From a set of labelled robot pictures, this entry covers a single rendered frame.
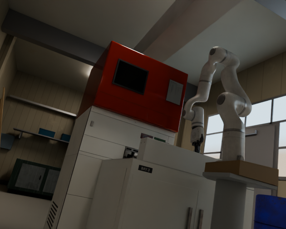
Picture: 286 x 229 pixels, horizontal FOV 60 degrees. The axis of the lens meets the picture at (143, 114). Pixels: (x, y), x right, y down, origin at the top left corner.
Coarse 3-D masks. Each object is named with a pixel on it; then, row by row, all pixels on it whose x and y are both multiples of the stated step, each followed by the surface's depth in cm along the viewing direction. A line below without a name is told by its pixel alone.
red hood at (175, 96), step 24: (120, 48) 218; (96, 72) 237; (120, 72) 214; (144, 72) 224; (168, 72) 235; (96, 96) 201; (120, 96) 210; (144, 96) 220; (168, 96) 230; (144, 120) 216; (168, 120) 226
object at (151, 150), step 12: (144, 144) 150; (156, 144) 151; (168, 144) 155; (144, 156) 147; (156, 156) 150; (168, 156) 153; (180, 156) 157; (192, 156) 161; (204, 156) 165; (180, 168) 156; (192, 168) 159; (204, 168) 163
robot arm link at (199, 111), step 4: (192, 108) 182; (196, 108) 179; (200, 108) 179; (196, 112) 177; (200, 112) 178; (196, 116) 175; (200, 116) 176; (192, 120) 177; (196, 120) 175; (200, 120) 174
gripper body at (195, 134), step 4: (192, 128) 176; (196, 128) 173; (200, 128) 171; (192, 132) 175; (196, 132) 171; (200, 132) 169; (192, 136) 173; (196, 136) 170; (200, 136) 168; (192, 140) 172; (196, 140) 169
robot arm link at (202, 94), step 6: (198, 84) 183; (204, 84) 179; (210, 84) 180; (198, 90) 181; (204, 90) 178; (198, 96) 177; (204, 96) 178; (186, 102) 180; (192, 102) 175; (186, 108) 176; (186, 114) 175; (192, 114) 175
